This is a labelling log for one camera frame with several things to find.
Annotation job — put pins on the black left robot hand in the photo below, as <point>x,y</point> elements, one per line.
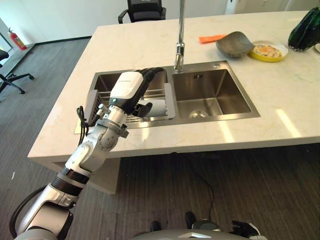
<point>130,85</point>

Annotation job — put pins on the black office chair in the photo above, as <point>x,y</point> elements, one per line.
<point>143,11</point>

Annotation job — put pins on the grey robot torso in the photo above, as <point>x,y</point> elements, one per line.
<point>182,235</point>

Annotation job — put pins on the dark green glass vase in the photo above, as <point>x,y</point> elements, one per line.
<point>303,31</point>

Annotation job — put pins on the white cup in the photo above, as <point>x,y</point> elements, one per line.
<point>158,107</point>

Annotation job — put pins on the black robot foot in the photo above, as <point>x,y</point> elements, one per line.
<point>155,226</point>

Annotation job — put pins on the yellow rimmed plate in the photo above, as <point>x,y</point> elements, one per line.
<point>268,51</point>

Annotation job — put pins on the black swivel chair base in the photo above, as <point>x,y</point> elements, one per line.
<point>11,80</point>

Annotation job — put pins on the grey metal bowl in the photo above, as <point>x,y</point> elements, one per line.
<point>233,45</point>

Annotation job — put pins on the orange cloth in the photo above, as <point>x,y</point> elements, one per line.
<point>211,38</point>

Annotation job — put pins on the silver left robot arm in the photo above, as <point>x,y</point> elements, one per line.
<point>90,152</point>

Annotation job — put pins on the chrome kitchen faucet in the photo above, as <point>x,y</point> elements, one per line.
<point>180,37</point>

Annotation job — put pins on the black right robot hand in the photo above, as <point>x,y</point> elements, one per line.
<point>243,228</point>

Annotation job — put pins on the red fire extinguisher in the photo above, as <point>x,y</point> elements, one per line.
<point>17,40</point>

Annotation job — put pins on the stainless steel double sink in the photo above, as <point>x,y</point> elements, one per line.
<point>175,96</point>

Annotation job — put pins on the grey dish drying rack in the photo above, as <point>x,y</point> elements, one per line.
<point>160,100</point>

